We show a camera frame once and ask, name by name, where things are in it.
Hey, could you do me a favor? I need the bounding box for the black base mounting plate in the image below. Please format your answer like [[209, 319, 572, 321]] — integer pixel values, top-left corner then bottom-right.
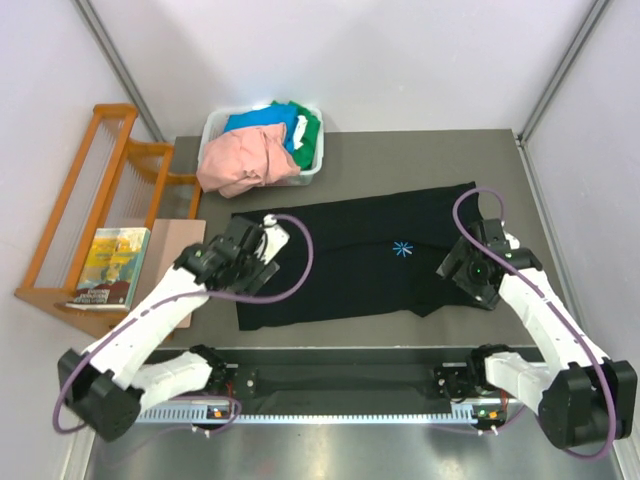
[[169, 347, 531, 416]]

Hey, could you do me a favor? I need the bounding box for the yellow book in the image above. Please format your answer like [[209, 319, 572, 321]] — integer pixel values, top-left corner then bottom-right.
[[64, 227, 151, 312]]

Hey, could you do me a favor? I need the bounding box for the pink t-shirt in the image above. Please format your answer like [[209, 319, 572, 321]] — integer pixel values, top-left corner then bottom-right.
[[196, 123, 301, 198]]

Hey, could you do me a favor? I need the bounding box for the white laundry basket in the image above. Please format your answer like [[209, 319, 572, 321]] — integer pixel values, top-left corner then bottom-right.
[[197, 104, 325, 186]]

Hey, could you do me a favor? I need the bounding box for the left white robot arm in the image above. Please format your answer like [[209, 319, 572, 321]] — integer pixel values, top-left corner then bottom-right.
[[54, 215, 290, 442]]

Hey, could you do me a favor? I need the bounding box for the orange wooden rack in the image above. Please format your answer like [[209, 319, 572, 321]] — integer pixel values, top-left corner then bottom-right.
[[14, 104, 202, 338]]

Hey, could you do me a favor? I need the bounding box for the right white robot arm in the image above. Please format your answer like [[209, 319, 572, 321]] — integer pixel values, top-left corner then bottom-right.
[[437, 219, 638, 449]]

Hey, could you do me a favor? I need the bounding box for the blue t-shirt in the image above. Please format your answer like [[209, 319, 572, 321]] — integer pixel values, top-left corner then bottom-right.
[[224, 104, 298, 134]]

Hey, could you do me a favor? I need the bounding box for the black t-shirt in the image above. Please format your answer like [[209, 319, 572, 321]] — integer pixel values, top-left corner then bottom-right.
[[236, 182, 482, 331]]

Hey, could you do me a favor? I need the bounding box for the white slotted cable duct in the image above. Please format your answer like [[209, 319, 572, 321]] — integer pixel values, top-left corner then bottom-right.
[[136, 401, 504, 425]]

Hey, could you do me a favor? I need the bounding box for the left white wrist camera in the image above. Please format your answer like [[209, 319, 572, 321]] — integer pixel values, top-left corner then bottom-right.
[[258, 214, 290, 264]]

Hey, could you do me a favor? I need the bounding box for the green t-shirt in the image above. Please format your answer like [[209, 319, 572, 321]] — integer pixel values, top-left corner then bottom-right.
[[271, 101, 321, 170]]

